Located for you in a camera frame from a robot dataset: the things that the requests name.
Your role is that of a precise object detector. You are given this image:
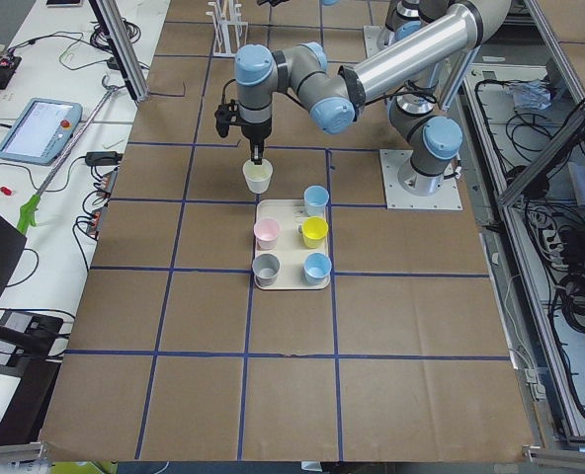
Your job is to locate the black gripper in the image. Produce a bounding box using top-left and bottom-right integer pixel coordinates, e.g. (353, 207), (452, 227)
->
(257, 0), (288, 6)
(214, 99), (272, 165)

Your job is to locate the cream white ikea cup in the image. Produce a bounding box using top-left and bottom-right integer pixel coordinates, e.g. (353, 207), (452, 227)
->
(242, 159), (273, 195)

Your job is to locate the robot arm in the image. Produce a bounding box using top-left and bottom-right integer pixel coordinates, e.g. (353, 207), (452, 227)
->
(376, 0), (449, 50)
(214, 1), (510, 197)

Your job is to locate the white cup drying rack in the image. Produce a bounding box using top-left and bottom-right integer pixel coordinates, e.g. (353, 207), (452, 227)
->
(206, 0), (249, 57)

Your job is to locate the light blue ikea cup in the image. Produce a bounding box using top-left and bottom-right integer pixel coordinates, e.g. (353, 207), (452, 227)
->
(303, 185), (330, 216)

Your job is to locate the pink ikea cup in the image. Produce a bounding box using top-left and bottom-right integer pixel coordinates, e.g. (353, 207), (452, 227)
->
(253, 217), (281, 250)

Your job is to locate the yellow ikea cup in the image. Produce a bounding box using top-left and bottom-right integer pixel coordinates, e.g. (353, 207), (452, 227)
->
(300, 216), (329, 249)

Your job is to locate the grey ikea cup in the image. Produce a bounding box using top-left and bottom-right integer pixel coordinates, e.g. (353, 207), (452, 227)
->
(252, 253), (281, 287)

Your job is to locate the cream serving tray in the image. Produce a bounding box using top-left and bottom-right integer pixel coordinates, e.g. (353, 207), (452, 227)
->
(254, 199), (330, 290)

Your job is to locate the black power adapter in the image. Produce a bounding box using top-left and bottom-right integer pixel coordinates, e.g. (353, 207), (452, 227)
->
(84, 151), (123, 167)

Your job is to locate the teach pendant tablet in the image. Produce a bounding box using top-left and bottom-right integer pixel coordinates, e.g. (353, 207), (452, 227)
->
(0, 98), (83, 165)

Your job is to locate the reacher grabber tool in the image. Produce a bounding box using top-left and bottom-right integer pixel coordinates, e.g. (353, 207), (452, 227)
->
(16, 75), (123, 235)

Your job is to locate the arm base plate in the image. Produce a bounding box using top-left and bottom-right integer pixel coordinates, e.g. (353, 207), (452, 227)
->
(363, 26), (395, 58)
(379, 149), (462, 211)

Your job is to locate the aluminium frame post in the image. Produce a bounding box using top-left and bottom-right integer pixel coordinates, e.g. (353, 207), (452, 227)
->
(89, 0), (149, 104)

